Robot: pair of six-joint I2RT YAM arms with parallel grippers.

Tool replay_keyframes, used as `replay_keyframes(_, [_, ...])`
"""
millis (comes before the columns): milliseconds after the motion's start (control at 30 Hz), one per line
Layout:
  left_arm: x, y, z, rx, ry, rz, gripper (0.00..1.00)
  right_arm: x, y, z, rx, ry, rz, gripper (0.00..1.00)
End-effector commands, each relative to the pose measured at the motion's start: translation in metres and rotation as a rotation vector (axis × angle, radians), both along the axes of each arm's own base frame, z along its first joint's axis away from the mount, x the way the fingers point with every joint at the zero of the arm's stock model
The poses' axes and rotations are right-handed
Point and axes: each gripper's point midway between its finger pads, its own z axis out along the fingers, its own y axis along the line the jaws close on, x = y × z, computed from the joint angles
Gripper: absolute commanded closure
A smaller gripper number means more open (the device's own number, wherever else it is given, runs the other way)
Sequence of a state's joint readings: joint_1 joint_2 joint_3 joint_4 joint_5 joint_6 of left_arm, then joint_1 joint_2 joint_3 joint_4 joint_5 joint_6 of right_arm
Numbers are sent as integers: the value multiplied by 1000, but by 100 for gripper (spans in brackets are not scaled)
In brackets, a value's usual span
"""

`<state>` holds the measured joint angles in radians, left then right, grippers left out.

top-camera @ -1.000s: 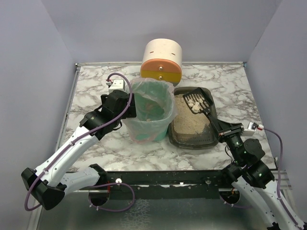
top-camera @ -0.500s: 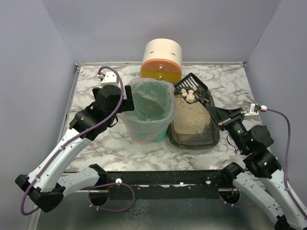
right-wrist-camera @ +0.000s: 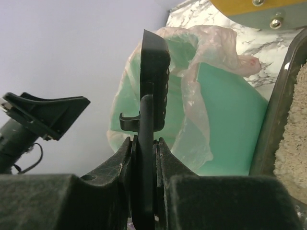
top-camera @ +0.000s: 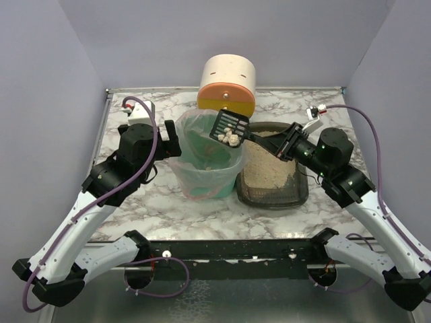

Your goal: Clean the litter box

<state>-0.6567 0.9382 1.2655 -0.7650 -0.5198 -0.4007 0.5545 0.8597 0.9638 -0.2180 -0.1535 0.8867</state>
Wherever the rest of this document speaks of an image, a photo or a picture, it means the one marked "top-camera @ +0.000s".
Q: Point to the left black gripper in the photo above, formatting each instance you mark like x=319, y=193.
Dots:
x=170, y=135

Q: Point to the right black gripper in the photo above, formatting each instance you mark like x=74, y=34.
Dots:
x=289, y=144

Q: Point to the dark litter box tray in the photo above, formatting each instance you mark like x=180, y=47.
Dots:
x=268, y=183

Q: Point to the clumped litter lump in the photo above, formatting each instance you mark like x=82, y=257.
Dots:
x=229, y=138

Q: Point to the black slotted litter scoop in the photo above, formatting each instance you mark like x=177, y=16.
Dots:
x=237, y=122

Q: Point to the clear plastic bag liner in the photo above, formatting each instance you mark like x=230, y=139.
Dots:
x=239, y=153

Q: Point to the green bucket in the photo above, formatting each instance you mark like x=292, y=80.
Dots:
x=203, y=161

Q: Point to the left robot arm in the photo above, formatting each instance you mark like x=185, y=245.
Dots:
x=59, y=271

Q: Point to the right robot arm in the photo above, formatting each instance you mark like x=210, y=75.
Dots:
x=404, y=274

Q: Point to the round three-drawer storage box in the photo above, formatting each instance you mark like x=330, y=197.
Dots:
x=228, y=82

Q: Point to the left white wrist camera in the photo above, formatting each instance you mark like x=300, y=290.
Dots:
x=136, y=114

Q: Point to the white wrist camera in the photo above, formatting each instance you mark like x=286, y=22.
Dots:
x=314, y=118
x=136, y=114

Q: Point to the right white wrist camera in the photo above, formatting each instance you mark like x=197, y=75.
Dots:
x=314, y=118

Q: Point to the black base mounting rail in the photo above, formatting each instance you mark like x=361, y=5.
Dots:
x=233, y=259

